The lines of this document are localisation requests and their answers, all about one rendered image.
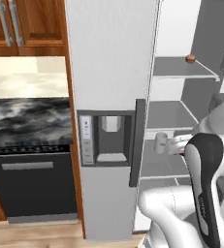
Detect silver cupboard handle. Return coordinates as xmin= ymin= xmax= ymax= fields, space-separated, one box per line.
xmin=8 ymin=0 xmax=24 ymax=47
xmin=0 ymin=0 xmax=14 ymax=47

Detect grey dishwasher handle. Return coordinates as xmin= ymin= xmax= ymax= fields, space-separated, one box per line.
xmin=0 ymin=161 xmax=55 ymax=171

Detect white fridge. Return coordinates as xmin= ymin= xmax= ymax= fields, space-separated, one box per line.
xmin=64 ymin=0 xmax=224 ymax=241

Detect white cylindrical cup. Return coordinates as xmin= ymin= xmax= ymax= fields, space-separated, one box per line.
xmin=153 ymin=131 xmax=169 ymax=155

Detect white fridge door with dispenser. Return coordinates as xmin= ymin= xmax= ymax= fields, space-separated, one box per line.
xmin=64 ymin=0 xmax=161 ymax=241

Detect dark grey fridge door handle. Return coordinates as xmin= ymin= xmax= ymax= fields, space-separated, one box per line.
xmin=128 ymin=98 xmax=147 ymax=189

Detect black dishwasher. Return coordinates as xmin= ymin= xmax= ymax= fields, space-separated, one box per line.
xmin=0 ymin=143 xmax=79 ymax=225

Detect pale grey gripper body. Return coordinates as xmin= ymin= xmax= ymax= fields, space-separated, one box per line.
xmin=166 ymin=134 xmax=195 ymax=156

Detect wooden side panel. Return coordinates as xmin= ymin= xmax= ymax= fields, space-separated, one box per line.
xmin=64 ymin=0 xmax=86 ymax=240

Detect small brown round fruit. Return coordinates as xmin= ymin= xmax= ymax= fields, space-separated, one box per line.
xmin=185 ymin=53 xmax=196 ymax=64

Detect grey fridge shelf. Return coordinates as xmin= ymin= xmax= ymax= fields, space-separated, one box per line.
xmin=152 ymin=56 xmax=221 ymax=82
xmin=144 ymin=100 xmax=201 ymax=132
xmin=140 ymin=139 xmax=192 ymax=181

